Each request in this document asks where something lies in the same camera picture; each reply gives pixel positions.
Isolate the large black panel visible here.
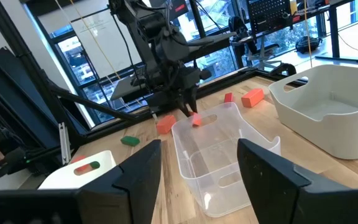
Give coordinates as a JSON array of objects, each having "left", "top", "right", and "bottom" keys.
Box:
[{"left": 0, "top": 45, "right": 54, "bottom": 150}]

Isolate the thin yellow cord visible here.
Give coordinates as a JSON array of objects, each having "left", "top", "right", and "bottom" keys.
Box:
[
  {"left": 53, "top": 0, "right": 105, "bottom": 78},
  {"left": 69, "top": 0, "right": 122, "bottom": 81}
]

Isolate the orange wooden block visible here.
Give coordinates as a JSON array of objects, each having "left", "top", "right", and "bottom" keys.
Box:
[
  {"left": 155, "top": 114, "right": 177, "bottom": 135},
  {"left": 240, "top": 88, "right": 265, "bottom": 109}
]

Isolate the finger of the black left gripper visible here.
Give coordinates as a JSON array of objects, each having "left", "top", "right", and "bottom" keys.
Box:
[
  {"left": 176, "top": 96, "right": 192, "bottom": 118},
  {"left": 190, "top": 86, "right": 200, "bottom": 113}
]

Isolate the dark window frame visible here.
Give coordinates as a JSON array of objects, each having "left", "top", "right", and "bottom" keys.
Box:
[{"left": 26, "top": 0, "right": 326, "bottom": 125}]

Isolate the black device with green light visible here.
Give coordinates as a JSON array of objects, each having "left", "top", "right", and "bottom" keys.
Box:
[{"left": 0, "top": 146, "right": 60, "bottom": 180}]

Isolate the black aluminium table frame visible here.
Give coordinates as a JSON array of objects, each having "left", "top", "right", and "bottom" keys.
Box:
[{"left": 0, "top": 0, "right": 309, "bottom": 156}]

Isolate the black office chair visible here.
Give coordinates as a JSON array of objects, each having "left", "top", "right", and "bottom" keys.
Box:
[{"left": 228, "top": 15, "right": 281, "bottom": 73}]

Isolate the dark grey desk top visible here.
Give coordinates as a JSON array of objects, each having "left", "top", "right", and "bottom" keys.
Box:
[
  {"left": 185, "top": 30, "right": 238, "bottom": 60},
  {"left": 109, "top": 75, "right": 150, "bottom": 101}
]

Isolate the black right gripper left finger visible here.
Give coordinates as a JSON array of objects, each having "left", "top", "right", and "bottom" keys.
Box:
[{"left": 78, "top": 139, "right": 163, "bottom": 224}]

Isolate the light grey plastic bin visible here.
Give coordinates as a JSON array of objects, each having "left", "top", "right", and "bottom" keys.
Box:
[{"left": 268, "top": 64, "right": 358, "bottom": 161}]

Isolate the black standing desk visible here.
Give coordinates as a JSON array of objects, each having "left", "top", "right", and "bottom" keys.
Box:
[{"left": 290, "top": 0, "right": 358, "bottom": 63}]

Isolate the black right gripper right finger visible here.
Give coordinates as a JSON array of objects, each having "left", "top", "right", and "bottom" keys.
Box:
[{"left": 237, "top": 138, "right": 351, "bottom": 224}]

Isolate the white glass board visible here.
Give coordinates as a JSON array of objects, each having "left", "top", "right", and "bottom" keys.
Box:
[{"left": 70, "top": 9, "right": 144, "bottom": 79}]

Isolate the black pegboard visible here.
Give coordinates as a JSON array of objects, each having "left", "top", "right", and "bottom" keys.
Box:
[{"left": 246, "top": 0, "right": 293, "bottom": 34}]

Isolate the clear plastic bin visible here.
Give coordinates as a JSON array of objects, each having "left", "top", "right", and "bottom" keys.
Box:
[{"left": 170, "top": 101, "right": 282, "bottom": 218}]

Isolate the black bag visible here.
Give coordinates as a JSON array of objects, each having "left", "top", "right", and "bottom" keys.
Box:
[{"left": 295, "top": 35, "right": 323, "bottom": 54}]

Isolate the yellow floor cable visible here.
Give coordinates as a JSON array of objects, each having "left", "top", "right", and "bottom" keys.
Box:
[{"left": 303, "top": 0, "right": 313, "bottom": 68}]

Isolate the silver metal bracket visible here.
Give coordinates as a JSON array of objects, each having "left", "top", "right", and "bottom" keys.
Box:
[{"left": 58, "top": 122, "right": 71, "bottom": 166}]

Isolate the white plastic bin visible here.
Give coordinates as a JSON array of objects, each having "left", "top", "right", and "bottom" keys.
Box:
[{"left": 37, "top": 150, "right": 117, "bottom": 190}]

